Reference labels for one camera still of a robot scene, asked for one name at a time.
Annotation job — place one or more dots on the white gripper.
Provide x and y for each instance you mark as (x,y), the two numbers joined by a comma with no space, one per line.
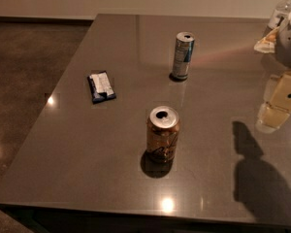
(289,44)

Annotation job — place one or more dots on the slim blue silver Red Bull can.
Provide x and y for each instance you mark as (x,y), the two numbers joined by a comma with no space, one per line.
(184,47)

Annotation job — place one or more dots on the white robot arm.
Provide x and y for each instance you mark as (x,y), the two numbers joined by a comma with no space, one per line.
(278,42)

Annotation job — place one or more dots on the orange brown soda can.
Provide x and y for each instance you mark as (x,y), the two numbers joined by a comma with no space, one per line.
(163,126)

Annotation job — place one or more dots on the blue white RXBAR wrapper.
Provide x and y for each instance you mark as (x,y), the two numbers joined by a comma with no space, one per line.
(100,87)

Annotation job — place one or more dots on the clear plastic water bottle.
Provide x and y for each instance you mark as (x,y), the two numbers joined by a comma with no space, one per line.
(281,11)

